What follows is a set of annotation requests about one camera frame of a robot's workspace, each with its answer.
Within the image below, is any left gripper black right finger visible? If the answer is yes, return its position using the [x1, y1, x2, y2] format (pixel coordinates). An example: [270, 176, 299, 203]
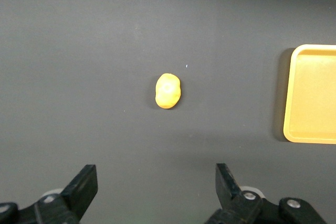
[204, 163, 329, 224]

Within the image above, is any yellow potato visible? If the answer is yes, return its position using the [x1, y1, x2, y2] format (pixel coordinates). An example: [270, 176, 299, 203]
[154, 73, 182, 110]

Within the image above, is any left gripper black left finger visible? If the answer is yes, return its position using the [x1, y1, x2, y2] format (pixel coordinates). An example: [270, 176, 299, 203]
[0, 164, 98, 224]

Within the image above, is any dark grey table mat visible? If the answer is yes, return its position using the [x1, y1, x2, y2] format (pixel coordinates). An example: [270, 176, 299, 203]
[0, 0, 336, 224]

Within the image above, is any yellow plastic tray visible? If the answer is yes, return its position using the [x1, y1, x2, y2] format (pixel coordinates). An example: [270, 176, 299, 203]
[283, 44, 336, 145]

